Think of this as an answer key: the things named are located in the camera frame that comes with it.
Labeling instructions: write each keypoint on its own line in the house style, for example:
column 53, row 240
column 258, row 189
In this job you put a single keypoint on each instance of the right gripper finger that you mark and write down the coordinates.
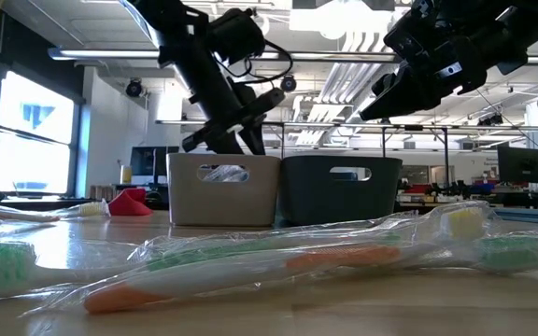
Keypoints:
column 385, row 83
column 409, row 95

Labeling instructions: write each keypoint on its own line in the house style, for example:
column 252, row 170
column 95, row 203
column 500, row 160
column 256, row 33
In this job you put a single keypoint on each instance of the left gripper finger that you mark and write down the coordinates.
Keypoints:
column 256, row 142
column 229, row 145

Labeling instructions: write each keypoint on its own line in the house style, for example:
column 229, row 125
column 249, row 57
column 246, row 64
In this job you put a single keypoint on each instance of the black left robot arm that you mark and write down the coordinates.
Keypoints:
column 194, row 60

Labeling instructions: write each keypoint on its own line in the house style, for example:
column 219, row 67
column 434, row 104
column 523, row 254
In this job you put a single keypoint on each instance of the beige plastic bin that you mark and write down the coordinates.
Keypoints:
column 222, row 200

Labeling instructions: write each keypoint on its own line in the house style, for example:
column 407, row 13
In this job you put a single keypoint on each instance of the black computer monitor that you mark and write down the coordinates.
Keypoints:
column 523, row 163
column 150, row 161

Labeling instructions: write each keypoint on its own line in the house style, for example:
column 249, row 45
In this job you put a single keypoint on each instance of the dark grey plastic bin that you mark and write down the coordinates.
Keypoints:
column 339, row 200

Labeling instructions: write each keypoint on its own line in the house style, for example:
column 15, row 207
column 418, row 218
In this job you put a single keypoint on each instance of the yellow cup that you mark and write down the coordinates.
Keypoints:
column 126, row 175

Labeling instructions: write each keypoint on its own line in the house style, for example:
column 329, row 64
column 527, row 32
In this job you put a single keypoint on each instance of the red cloth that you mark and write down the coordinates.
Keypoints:
column 129, row 205

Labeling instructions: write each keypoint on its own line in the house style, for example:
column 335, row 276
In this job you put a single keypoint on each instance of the black overhead camera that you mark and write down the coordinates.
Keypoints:
column 289, row 84

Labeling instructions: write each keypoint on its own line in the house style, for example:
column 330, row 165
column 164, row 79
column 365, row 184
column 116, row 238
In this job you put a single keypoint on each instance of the black workbench frame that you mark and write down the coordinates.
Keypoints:
column 383, row 154

